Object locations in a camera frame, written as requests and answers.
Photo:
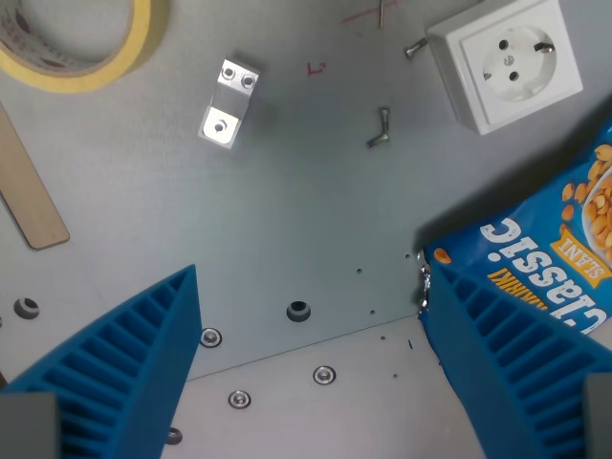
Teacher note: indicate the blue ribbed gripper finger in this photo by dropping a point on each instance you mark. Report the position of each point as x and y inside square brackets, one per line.
[119, 363]
[511, 368]

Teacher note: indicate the countersunk table bolt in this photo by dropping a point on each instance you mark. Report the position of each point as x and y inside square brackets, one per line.
[210, 337]
[239, 399]
[173, 435]
[324, 375]

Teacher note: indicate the blue peanut snack bag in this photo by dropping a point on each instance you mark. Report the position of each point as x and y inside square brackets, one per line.
[550, 248]

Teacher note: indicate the flat wooden stick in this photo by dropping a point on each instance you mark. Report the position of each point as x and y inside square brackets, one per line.
[24, 186]

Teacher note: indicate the yellow masking tape roll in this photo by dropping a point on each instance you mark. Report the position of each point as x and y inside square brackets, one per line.
[119, 57]

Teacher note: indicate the thin metal pin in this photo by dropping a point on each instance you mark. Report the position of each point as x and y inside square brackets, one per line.
[381, 13]

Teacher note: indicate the aluminium bracket block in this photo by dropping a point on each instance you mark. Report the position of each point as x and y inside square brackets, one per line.
[228, 102]

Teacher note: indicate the white wall power socket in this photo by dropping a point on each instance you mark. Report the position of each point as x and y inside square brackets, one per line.
[507, 62]

